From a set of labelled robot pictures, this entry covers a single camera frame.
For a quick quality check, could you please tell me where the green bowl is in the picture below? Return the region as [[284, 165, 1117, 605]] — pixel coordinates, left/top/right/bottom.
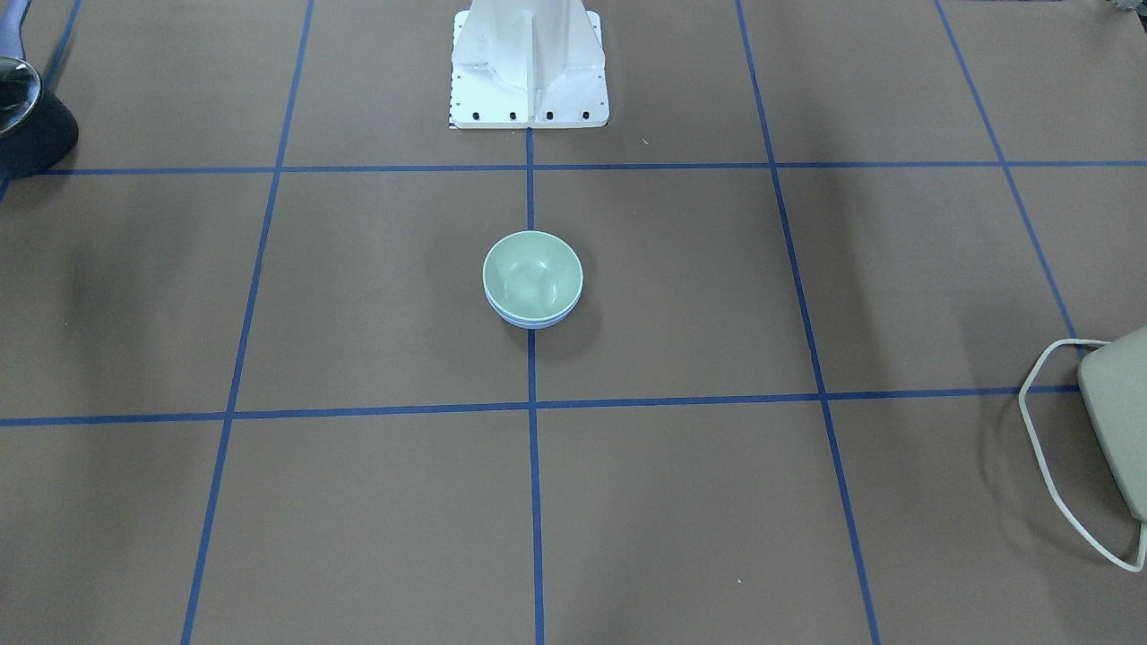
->
[[482, 231, 585, 320]]

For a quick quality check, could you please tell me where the cream toaster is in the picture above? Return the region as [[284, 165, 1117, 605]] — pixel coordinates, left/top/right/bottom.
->
[[1077, 328, 1146, 522]]

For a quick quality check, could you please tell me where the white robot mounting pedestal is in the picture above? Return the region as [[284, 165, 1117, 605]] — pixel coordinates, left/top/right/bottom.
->
[[448, 1, 610, 130]]

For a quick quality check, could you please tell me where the blue bowl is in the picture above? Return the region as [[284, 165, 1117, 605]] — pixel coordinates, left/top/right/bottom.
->
[[487, 298, 579, 331]]

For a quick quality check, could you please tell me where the dark blue saucepan with lid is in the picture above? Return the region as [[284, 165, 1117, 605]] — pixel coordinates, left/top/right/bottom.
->
[[1, 1, 79, 180]]

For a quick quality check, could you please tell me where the white toaster power cable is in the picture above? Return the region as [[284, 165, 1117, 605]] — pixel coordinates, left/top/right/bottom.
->
[[1019, 339, 1147, 572]]

